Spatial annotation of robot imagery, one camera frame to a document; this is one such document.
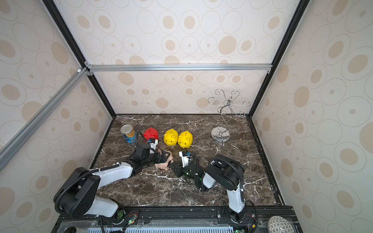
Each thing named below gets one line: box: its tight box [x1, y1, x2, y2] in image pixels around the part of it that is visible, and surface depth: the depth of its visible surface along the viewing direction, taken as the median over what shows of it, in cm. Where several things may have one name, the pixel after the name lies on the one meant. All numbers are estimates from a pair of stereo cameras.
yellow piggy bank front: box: [177, 130, 193, 149], surface depth 97 cm
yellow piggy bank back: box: [163, 128, 179, 147], surface depth 98 cm
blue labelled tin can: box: [119, 124, 137, 144], surface depth 99 cm
